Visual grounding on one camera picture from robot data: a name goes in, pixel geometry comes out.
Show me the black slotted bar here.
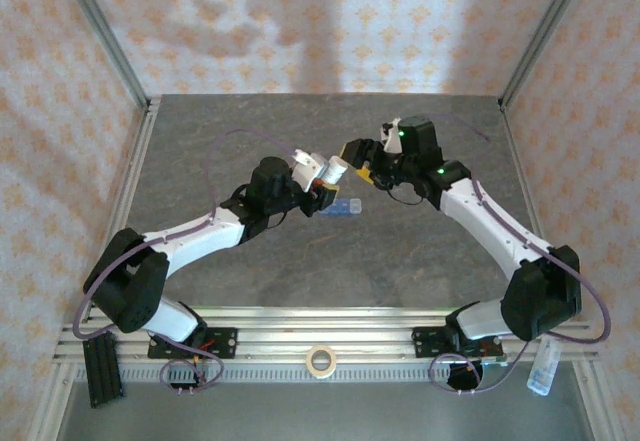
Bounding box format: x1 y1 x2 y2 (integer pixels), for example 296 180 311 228
82 333 125 409

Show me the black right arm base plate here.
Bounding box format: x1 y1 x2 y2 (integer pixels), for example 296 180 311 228
412 325 504 360

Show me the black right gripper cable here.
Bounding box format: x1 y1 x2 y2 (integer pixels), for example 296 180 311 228
387 183 427 207

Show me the aluminium right side rail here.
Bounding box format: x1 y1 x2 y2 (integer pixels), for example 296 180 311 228
498 103 571 322

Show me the aluminium left side rail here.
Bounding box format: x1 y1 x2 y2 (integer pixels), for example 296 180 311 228
82 94 162 322

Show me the aluminium left corner post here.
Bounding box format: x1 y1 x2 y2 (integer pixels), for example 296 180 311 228
52 0 151 110

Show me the aluminium rail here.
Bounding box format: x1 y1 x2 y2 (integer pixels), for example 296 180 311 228
82 94 162 322
498 103 571 322

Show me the masking tape roll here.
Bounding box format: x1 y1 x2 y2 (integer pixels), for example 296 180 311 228
305 344 339 378

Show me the grey slotted cable duct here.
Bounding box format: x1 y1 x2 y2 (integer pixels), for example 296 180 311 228
69 363 576 385

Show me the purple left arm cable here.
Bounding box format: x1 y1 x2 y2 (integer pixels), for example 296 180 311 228
73 129 304 393

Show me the aluminium base rail beam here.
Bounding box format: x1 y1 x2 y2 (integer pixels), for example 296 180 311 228
52 305 601 365

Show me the clear plastic pill box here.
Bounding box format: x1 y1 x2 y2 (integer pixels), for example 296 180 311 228
526 338 561 397

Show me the aluminium right corner post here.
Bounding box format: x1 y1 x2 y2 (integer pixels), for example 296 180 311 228
499 0 596 110

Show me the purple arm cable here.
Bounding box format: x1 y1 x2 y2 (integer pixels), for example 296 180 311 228
428 112 614 396
73 129 304 393

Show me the aluminium corner post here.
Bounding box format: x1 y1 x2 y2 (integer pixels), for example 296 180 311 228
499 0 596 110
52 0 151 110

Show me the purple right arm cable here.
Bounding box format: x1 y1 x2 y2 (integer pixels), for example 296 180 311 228
428 112 614 396

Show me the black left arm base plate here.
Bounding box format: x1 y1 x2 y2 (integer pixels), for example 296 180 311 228
147 327 239 361

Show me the white pill bottle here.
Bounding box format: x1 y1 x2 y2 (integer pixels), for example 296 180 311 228
319 156 349 186

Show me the blue pill organizer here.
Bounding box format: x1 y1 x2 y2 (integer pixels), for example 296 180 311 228
319 198 364 218

